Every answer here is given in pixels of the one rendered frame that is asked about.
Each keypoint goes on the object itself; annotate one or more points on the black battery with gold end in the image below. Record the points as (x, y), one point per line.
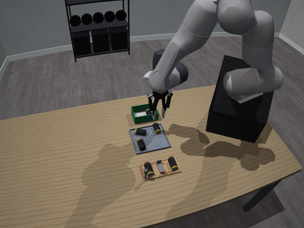
(156, 128)
(172, 162)
(148, 167)
(141, 144)
(148, 112)
(140, 131)

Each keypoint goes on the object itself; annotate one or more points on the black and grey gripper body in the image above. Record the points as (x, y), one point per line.
(155, 94)

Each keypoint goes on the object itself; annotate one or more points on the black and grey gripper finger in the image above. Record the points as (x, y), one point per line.
(154, 106)
(167, 104)

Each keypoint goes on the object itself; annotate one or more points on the green open box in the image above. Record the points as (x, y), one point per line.
(139, 114)

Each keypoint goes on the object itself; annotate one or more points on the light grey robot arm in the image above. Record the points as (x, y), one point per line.
(235, 17)

